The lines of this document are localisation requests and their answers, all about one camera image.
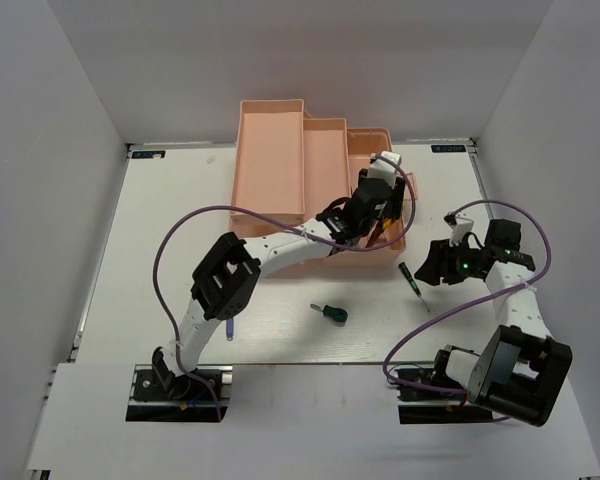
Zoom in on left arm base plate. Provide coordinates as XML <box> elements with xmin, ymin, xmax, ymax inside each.
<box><xmin>125</xmin><ymin>365</ymin><xmax>219</xmax><ymax>423</ymax></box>

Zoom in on black green precision screwdriver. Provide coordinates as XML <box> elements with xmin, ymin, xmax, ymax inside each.
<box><xmin>398</xmin><ymin>262</ymin><xmax>431</xmax><ymax>313</ymax></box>

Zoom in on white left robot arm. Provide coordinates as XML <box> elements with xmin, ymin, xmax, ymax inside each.
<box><xmin>151</xmin><ymin>169</ymin><xmax>415</xmax><ymax>399</ymax></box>

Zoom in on large yellow needle-nose pliers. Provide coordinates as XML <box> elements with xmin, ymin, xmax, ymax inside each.
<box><xmin>360</xmin><ymin>219</ymin><xmax>402</xmax><ymax>251</ymax></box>

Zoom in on green stubby screwdriver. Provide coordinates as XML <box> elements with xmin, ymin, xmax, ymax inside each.
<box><xmin>310</xmin><ymin>303</ymin><xmax>348</xmax><ymax>326</ymax></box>

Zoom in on pink plastic toolbox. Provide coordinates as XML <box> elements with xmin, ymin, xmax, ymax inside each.
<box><xmin>229</xmin><ymin>99</ymin><xmax>392</xmax><ymax>238</ymax></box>

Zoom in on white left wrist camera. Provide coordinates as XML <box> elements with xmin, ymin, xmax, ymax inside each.
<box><xmin>367</xmin><ymin>151</ymin><xmax>402</xmax><ymax>188</ymax></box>

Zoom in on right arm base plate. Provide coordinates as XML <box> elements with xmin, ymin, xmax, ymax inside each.
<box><xmin>387</xmin><ymin>366</ymin><xmax>495</xmax><ymax>426</ymax></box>

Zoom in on blue handled thin screwdriver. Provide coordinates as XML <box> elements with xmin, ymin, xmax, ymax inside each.
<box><xmin>225</xmin><ymin>318</ymin><xmax>235</xmax><ymax>341</ymax></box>

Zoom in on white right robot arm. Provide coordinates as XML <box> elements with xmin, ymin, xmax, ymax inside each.
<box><xmin>415</xmin><ymin>213</ymin><xmax>573</xmax><ymax>427</ymax></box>

